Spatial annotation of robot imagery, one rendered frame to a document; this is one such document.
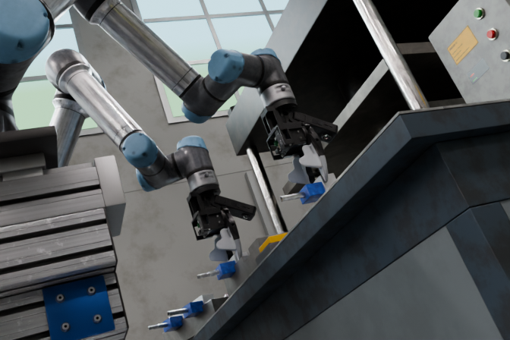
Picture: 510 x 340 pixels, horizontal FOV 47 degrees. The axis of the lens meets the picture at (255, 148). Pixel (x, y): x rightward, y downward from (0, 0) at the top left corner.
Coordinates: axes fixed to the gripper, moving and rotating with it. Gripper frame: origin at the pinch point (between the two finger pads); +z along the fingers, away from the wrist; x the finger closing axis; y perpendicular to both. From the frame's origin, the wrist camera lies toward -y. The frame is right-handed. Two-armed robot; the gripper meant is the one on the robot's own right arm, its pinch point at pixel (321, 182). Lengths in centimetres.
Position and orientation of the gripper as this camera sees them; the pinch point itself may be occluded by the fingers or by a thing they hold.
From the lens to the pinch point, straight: 127.8
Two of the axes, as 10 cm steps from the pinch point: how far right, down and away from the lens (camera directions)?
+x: 3.2, -5.2, -7.9
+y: -8.9, 1.2, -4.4
